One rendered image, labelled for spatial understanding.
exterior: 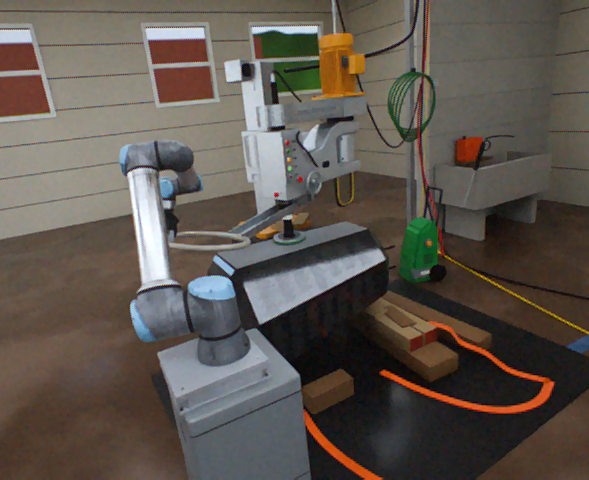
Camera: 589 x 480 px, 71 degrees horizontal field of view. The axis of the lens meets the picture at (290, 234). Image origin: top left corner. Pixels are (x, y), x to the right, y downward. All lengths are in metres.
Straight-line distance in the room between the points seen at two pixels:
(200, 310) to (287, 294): 1.06
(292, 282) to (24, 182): 6.54
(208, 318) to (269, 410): 0.37
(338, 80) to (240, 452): 2.35
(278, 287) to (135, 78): 6.52
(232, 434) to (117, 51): 7.55
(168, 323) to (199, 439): 0.37
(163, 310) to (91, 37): 7.29
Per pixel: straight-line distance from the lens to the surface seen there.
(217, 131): 8.70
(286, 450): 1.65
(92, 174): 8.33
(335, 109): 2.90
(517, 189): 5.51
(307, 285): 2.46
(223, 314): 1.41
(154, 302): 1.43
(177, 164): 1.66
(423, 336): 2.92
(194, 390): 1.40
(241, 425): 1.49
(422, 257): 4.00
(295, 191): 2.59
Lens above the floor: 1.74
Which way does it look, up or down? 18 degrees down
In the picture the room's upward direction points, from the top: 6 degrees counter-clockwise
